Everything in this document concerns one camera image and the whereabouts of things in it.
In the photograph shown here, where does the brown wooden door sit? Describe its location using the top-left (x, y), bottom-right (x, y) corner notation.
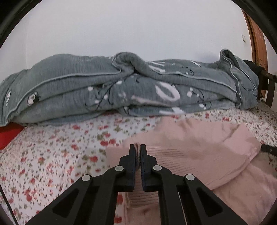
top-left (242, 9), bottom-right (269, 101)

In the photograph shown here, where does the floral bed sheet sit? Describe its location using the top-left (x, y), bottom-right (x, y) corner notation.
top-left (1, 114), bottom-right (276, 224)

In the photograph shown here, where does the black clothing on bedpost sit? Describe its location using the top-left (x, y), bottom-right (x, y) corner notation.
top-left (243, 60), bottom-right (265, 76)

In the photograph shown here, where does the black strap on bed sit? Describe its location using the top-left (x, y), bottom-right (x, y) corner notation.
top-left (260, 143), bottom-right (277, 156)

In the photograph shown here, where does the black cable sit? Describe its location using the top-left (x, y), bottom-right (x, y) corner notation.
top-left (0, 186), bottom-right (19, 225)

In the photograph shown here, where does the pink knit sweater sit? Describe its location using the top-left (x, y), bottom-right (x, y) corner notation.
top-left (106, 117), bottom-right (276, 224)

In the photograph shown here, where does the red pillow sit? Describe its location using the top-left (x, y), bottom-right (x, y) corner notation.
top-left (0, 123), bottom-right (24, 150)

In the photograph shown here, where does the dark wooden bed frame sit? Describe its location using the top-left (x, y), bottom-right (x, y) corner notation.
top-left (261, 70), bottom-right (276, 107)

